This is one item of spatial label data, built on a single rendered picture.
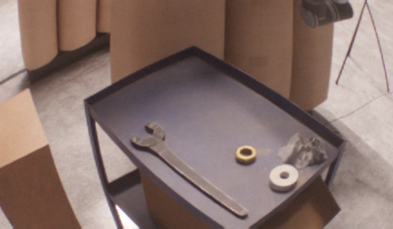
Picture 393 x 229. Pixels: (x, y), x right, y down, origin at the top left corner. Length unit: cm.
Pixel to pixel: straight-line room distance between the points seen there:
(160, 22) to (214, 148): 57
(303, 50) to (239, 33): 49
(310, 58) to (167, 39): 93
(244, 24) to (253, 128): 73
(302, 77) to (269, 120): 112
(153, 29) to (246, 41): 48
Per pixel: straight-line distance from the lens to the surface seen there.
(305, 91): 229
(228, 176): 97
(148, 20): 146
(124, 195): 143
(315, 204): 104
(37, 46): 301
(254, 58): 184
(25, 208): 118
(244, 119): 113
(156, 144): 103
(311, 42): 214
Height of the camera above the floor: 156
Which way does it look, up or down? 37 degrees down
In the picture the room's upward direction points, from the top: 2 degrees clockwise
